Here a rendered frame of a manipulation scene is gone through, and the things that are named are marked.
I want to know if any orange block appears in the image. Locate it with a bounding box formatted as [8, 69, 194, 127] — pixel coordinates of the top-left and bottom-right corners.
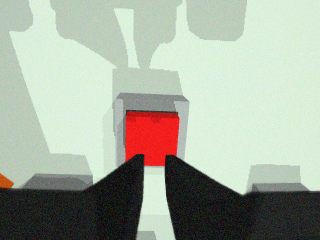
[0, 174, 14, 188]

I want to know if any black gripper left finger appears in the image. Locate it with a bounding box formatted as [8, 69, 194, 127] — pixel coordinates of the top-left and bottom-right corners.
[0, 154, 145, 240]

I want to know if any red button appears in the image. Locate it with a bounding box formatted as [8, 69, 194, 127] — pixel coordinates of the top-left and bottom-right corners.
[115, 93, 190, 168]

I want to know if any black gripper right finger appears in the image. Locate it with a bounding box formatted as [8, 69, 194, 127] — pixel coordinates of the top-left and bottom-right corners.
[164, 155, 320, 240]

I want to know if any purple button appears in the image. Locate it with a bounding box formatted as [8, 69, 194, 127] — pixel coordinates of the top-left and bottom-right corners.
[251, 183, 310, 192]

